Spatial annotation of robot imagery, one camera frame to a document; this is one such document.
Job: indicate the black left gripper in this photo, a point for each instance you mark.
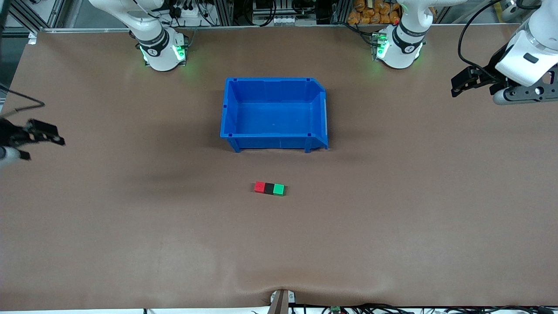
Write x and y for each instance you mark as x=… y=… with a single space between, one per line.
x=490 y=76

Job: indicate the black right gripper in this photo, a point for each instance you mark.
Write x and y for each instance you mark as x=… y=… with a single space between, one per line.
x=9 y=134

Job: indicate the green cube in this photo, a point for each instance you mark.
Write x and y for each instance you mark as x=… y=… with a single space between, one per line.
x=279 y=189

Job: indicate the red cube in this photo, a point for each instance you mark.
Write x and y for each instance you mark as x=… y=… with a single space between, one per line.
x=260 y=187

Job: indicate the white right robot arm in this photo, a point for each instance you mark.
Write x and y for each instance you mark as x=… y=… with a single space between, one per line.
x=152 y=30

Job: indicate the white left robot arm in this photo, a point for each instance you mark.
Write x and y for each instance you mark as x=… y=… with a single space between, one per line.
x=532 y=43

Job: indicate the black cube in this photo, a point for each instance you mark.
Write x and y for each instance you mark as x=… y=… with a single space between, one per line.
x=269 y=188

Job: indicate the orange snack bags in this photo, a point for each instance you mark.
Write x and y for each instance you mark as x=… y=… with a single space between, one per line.
x=372 y=13

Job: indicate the blue plastic storage bin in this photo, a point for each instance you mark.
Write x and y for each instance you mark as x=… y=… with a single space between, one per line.
x=272 y=115

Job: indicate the white power strip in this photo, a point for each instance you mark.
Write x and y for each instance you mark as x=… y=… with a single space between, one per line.
x=189 y=17

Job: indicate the grey electronics unit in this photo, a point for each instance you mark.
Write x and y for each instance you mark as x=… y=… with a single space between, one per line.
x=274 y=17

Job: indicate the metal table clamp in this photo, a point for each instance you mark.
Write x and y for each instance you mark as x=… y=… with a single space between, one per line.
x=282 y=302

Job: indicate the aluminium table edge rail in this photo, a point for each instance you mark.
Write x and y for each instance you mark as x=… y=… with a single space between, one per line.
x=270 y=27

